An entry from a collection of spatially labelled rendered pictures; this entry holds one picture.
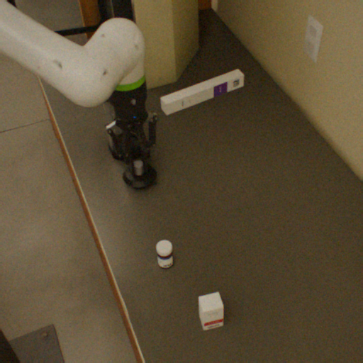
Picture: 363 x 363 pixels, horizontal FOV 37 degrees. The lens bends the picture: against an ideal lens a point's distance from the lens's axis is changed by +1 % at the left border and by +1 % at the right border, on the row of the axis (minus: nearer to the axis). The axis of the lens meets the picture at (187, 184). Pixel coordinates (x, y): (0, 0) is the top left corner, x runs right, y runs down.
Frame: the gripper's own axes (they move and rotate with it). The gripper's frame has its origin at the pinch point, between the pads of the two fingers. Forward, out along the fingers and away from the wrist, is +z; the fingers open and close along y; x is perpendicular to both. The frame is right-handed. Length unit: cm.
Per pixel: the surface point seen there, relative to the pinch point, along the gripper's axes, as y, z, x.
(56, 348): 40, 100, -13
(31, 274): 43, 102, -53
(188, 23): -33, -7, -45
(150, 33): -17.9, -11.8, -37.1
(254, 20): -57, -1, -46
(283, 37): -57, -6, -27
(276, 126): -44.2, 7.9, -4.5
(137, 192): 2.2, 7.9, 3.7
